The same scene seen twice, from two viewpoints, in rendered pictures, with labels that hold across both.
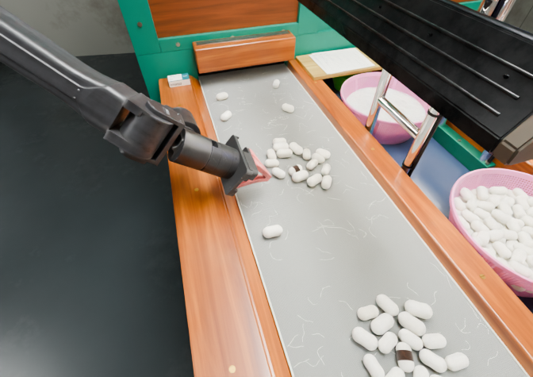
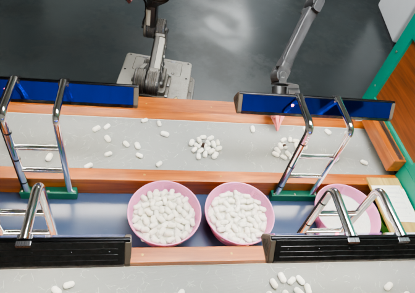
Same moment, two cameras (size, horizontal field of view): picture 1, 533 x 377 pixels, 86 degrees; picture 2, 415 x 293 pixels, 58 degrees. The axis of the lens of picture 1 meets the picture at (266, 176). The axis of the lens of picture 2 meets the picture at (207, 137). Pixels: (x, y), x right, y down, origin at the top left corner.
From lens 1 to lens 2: 1.48 m
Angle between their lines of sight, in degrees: 59
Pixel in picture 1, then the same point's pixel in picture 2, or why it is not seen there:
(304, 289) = (229, 132)
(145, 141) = (273, 74)
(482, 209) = (251, 206)
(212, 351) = (216, 104)
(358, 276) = (230, 147)
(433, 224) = (245, 175)
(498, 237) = (236, 202)
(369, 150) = not seen: hidden behind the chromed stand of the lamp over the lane
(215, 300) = (230, 107)
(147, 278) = not seen: hidden behind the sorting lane
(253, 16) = (404, 135)
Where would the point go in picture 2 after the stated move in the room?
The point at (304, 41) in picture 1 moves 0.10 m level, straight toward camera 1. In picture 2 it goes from (407, 178) to (383, 169)
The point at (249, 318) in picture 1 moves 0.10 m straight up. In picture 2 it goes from (222, 113) to (226, 97)
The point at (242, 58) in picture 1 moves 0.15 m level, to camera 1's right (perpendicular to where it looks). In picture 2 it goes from (374, 137) to (377, 162)
